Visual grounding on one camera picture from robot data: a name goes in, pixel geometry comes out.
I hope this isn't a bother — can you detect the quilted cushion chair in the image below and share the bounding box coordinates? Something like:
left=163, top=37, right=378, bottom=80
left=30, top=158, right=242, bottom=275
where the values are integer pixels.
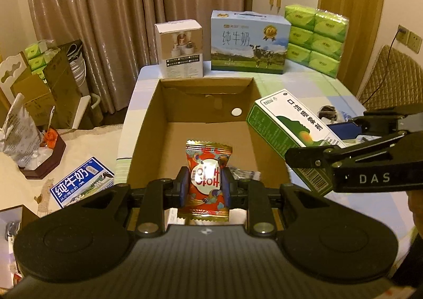
left=358, top=45, right=423, bottom=115

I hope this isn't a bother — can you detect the clear plastic bag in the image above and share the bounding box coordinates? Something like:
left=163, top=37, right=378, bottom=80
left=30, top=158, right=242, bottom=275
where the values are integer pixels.
left=0, top=92, right=42, bottom=167

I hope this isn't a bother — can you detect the pack of green tissue packets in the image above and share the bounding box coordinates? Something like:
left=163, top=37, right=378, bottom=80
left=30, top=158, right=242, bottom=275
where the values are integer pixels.
left=284, top=4, right=350, bottom=79

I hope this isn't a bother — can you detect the printed cookware box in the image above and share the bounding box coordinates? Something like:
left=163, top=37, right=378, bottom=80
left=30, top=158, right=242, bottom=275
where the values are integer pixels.
left=43, top=40, right=90, bottom=129

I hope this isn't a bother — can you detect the blue milk gift box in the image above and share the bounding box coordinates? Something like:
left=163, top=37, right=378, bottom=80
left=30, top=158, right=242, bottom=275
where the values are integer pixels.
left=210, top=10, right=292, bottom=75

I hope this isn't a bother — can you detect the blue milk carton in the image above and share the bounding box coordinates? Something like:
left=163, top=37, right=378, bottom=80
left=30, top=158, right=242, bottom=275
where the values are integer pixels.
left=49, top=156, right=115, bottom=209

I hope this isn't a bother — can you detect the white appliance box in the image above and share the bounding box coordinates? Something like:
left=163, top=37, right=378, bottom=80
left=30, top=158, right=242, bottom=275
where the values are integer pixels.
left=155, top=19, right=204, bottom=79

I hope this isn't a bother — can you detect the green tissue packs stack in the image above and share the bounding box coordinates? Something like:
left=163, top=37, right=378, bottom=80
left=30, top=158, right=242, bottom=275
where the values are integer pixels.
left=26, top=40, right=57, bottom=78

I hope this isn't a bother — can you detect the orange ornament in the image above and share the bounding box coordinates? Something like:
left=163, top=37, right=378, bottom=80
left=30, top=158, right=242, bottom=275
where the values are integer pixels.
left=44, top=129, right=58, bottom=148

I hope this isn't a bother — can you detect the small open brown carton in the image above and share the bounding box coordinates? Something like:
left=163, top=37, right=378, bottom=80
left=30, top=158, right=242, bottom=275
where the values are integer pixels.
left=0, top=205, right=45, bottom=243

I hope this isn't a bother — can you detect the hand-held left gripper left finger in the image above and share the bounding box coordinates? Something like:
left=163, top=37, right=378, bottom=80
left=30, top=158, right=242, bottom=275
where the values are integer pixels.
left=66, top=167, right=190, bottom=238

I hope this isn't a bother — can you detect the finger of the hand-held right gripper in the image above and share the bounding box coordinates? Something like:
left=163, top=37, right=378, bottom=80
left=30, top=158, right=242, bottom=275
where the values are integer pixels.
left=330, top=104, right=423, bottom=145
left=284, top=130, right=417, bottom=169

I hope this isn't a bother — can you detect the green and white spray box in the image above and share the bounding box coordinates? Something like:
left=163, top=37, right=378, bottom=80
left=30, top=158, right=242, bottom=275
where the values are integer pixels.
left=245, top=89, right=347, bottom=194

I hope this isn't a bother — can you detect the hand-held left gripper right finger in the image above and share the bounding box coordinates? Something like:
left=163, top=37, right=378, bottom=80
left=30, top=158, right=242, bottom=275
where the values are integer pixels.
left=221, top=168, right=340, bottom=237

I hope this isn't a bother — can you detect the cardboard box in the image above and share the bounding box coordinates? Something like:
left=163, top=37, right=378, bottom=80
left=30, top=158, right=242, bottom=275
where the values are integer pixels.
left=127, top=77, right=293, bottom=227

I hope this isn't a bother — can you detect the dark snack packet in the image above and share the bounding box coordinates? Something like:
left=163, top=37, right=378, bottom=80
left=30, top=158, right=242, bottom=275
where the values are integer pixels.
left=319, top=105, right=338, bottom=121

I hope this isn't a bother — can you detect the beige curtain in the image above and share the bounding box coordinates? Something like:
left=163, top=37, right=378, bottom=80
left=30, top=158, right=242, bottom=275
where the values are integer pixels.
left=23, top=0, right=255, bottom=115

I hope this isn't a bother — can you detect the white carved chair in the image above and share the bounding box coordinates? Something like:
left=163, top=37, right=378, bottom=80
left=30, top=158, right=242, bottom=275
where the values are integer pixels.
left=0, top=51, right=30, bottom=111

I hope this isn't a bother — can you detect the dark charger cable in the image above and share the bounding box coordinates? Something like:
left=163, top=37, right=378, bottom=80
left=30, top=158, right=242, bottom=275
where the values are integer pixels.
left=389, top=29, right=403, bottom=59

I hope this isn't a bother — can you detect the brown wooden tray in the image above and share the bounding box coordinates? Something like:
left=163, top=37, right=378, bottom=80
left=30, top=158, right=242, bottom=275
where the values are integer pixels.
left=18, top=130, right=67, bottom=180

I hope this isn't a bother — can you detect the red snack packet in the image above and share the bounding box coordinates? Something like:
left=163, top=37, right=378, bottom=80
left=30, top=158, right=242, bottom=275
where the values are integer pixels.
left=178, top=139, right=233, bottom=225

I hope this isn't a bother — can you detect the brown cardboard carton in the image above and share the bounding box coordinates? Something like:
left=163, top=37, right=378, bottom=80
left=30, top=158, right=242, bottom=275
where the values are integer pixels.
left=10, top=73, right=55, bottom=126

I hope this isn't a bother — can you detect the beige embroidered tablecloth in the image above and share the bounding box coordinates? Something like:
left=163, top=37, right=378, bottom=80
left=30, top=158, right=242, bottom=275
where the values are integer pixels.
left=0, top=124, right=124, bottom=220

